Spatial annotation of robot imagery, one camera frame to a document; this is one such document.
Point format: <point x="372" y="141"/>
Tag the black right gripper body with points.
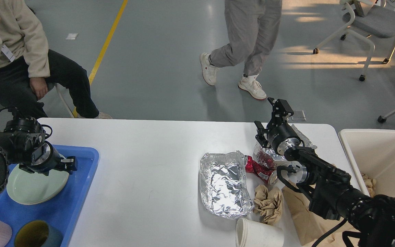
<point x="281" y="135"/>

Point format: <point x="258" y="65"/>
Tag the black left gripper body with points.
<point x="44" y="159"/>

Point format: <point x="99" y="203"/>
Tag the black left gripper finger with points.
<point x="68" y="164"/>

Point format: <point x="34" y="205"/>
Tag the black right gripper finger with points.
<point x="261" y="136"/>
<point x="281" y="108"/>

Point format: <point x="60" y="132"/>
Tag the green plate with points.
<point x="20" y="182"/>

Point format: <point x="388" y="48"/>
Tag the dark teal mug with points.
<point x="38" y="233"/>

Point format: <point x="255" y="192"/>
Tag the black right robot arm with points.
<point x="328" y="189"/>

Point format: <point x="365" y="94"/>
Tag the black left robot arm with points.
<point x="24" y="142"/>

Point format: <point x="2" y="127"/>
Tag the crushed red can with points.
<point x="265" y="169"/>

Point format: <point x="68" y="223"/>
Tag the pink plate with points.
<point x="33" y="199"/>

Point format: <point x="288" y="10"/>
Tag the blue plastic tray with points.
<point x="63" y="210"/>

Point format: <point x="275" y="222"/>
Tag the crumpled brown paper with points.
<point x="268" y="203"/>

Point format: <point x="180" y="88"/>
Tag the aluminium foil tray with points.
<point x="223" y="185"/>

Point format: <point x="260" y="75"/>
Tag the person in grey trousers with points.
<point x="252" y="27"/>

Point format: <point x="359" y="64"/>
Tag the brown paper bag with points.
<point x="310" y="226"/>

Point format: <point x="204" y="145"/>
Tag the white paper cup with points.
<point x="255" y="234"/>

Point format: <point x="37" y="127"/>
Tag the crumpled paper in bin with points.
<point x="370" y="184"/>

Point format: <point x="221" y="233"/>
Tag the person in beige sweater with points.
<point x="27" y="66"/>

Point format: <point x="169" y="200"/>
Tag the white plastic bin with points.
<point x="371" y="152"/>

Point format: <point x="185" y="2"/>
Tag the grey office chair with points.
<point x="364" y="19"/>

